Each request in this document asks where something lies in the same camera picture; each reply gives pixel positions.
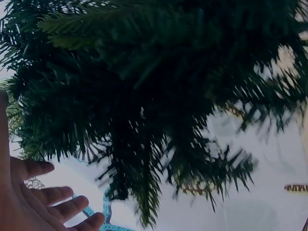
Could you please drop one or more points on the person's left hand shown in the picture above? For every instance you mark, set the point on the person's left hand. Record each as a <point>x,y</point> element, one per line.
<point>16,204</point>

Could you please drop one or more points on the person's left thumb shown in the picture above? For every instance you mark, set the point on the person's left thumb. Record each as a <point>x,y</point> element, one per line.
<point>3,120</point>

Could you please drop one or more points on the green artificial fir tree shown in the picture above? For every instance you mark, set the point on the green artificial fir tree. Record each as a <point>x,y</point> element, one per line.
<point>144,72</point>

